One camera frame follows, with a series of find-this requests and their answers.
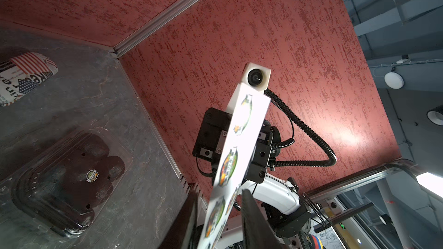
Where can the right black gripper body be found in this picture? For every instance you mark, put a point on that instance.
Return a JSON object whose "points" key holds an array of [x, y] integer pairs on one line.
{"points": [[211, 138]]}

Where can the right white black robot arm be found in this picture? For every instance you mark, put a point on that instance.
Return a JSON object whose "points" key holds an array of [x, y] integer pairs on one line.
{"points": [[286, 211]]}

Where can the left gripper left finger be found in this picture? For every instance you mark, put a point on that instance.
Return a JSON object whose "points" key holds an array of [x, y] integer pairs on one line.
{"points": [[182, 232]]}

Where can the round sticker on plums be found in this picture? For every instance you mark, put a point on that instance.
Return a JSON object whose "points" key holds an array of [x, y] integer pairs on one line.
{"points": [[92, 176]]}

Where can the dark plums clear box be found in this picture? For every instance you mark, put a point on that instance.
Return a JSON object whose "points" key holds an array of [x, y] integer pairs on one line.
{"points": [[51, 194]]}

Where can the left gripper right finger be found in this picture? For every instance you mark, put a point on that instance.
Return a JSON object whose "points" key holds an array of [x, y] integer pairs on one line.
{"points": [[257, 234]]}

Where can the right aluminium corner post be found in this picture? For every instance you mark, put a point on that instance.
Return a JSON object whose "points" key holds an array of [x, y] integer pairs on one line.
{"points": [[154, 24]]}

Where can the round white ceiling lamp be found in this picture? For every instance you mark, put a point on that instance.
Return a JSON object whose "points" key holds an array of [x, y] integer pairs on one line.
{"points": [[394, 80]]}

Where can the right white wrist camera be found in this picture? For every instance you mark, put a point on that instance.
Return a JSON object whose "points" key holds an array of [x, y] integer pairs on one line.
{"points": [[255, 76]]}

